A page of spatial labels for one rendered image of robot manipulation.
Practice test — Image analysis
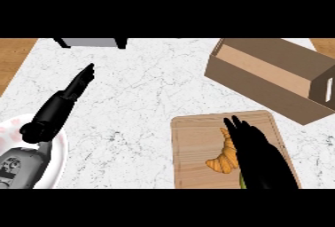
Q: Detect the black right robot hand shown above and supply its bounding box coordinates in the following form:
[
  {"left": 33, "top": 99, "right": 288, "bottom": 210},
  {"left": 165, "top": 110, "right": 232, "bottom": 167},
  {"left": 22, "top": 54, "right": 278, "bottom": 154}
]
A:
[{"left": 223, "top": 114, "right": 301, "bottom": 190}]

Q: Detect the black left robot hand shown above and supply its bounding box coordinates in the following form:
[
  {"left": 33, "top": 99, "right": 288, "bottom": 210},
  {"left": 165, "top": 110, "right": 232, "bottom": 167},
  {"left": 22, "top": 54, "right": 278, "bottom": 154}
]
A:
[{"left": 18, "top": 62, "right": 98, "bottom": 145}]

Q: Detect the golden croissant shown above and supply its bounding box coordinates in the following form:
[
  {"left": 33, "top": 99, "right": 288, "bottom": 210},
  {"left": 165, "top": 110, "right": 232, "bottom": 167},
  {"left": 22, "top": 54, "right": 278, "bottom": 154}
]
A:
[{"left": 204, "top": 127, "right": 241, "bottom": 175}]

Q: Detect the wooden cutting board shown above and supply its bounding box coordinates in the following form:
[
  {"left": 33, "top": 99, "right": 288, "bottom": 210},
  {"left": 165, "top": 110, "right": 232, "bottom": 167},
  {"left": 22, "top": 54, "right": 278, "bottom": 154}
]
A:
[{"left": 170, "top": 110, "right": 304, "bottom": 190}]

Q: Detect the brown cardboard box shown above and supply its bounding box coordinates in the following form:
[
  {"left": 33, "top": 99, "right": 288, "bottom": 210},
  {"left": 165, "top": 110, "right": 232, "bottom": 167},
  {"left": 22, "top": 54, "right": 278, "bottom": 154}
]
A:
[{"left": 202, "top": 38, "right": 335, "bottom": 126}]

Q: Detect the green vegetable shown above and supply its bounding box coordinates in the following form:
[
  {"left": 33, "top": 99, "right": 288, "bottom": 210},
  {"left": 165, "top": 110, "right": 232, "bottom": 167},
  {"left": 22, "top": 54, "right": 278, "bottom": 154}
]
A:
[{"left": 238, "top": 172, "right": 248, "bottom": 190}]

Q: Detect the white plate with pink marks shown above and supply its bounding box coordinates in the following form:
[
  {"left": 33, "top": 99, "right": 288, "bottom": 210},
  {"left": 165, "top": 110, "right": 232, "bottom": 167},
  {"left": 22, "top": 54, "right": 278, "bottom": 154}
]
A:
[{"left": 0, "top": 113, "right": 71, "bottom": 190}]

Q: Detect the grey and black appliance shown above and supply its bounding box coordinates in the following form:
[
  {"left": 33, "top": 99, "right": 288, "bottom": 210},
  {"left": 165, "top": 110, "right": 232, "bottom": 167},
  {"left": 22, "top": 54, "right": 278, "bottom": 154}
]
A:
[{"left": 52, "top": 38, "right": 130, "bottom": 50}]

